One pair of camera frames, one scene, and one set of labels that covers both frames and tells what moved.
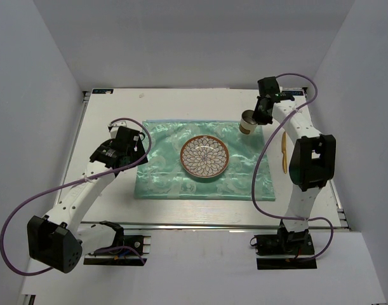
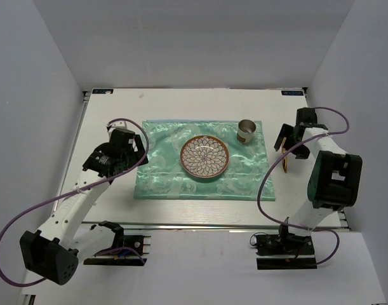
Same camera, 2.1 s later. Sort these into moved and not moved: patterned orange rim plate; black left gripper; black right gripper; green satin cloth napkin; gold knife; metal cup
Moved: metal cup; black right gripper
Not moved: green satin cloth napkin; patterned orange rim plate; black left gripper; gold knife
